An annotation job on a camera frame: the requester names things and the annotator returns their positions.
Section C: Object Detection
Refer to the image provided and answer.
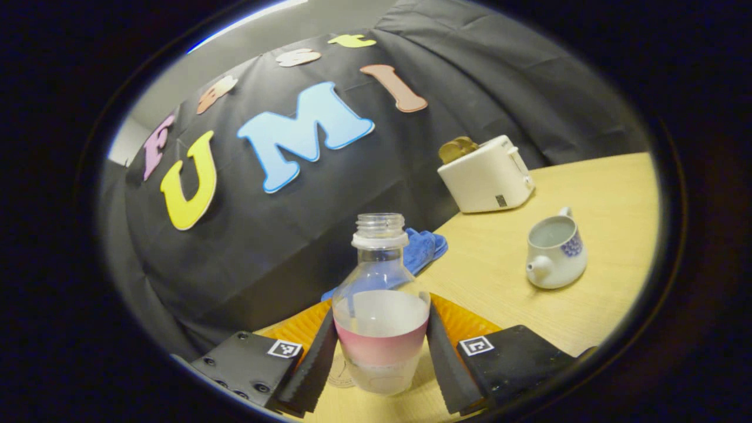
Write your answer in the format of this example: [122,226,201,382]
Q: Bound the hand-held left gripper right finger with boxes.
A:
[426,293,598,416]

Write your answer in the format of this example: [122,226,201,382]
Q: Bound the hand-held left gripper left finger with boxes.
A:
[187,300,340,419]

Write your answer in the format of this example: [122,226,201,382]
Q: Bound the clear water bottle pink label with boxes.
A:
[332,213,431,395]

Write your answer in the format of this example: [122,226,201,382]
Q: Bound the white blue-flowered teacup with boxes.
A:
[526,207,588,290]

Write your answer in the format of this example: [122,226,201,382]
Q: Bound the folded blue towel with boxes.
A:
[321,228,448,301]

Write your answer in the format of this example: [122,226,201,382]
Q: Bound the cream toaster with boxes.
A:
[438,135,535,213]

